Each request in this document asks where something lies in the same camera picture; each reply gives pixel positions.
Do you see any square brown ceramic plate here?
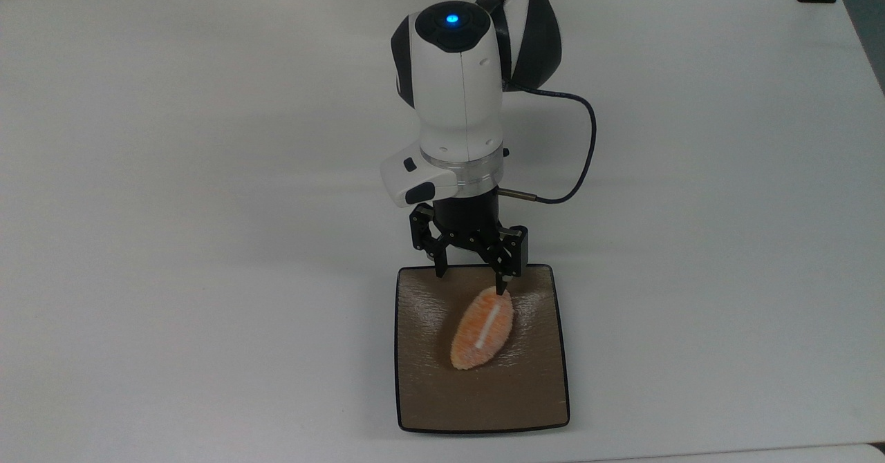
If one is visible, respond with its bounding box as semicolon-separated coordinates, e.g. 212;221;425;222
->
393;263;572;435

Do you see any orange slice toy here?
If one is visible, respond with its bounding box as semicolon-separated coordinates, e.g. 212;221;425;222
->
449;286;515;372

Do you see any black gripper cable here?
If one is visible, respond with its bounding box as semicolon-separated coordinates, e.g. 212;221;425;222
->
501;81;598;207

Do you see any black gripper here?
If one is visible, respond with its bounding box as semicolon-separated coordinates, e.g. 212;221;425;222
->
409;188;530;295

